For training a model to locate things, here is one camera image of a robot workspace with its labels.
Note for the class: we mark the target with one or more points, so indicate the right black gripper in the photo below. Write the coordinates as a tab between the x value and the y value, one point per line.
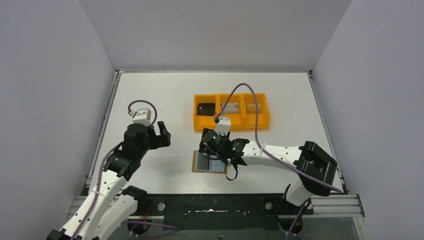
205	148

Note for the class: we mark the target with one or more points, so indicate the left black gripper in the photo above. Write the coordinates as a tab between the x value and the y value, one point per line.
158	135

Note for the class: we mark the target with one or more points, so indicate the tan leather card holder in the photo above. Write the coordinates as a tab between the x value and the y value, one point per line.
202	164

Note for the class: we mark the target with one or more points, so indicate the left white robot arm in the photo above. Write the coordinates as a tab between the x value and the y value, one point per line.
115	184

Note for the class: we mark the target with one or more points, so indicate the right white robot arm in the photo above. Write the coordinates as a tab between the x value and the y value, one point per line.
315	168

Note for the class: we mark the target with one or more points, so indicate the black credit card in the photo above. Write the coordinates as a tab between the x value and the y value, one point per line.
206	109

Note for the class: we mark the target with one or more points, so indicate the silver credit card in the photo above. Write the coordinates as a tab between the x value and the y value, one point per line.
230	108

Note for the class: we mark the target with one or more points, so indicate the orange three-compartment tray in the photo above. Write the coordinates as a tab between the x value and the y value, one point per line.
239	122

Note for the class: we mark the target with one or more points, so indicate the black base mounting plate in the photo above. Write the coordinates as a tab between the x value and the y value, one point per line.
268	211

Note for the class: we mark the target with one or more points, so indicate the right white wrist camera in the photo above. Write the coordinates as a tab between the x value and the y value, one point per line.
223	125

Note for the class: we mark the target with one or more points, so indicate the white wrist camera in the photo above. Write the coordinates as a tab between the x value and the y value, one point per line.
223	125
141	116

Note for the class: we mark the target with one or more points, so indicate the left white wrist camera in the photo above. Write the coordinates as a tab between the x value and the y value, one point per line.
141	116

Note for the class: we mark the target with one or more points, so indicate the aluminium frame rail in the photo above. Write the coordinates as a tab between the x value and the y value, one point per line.
106	122

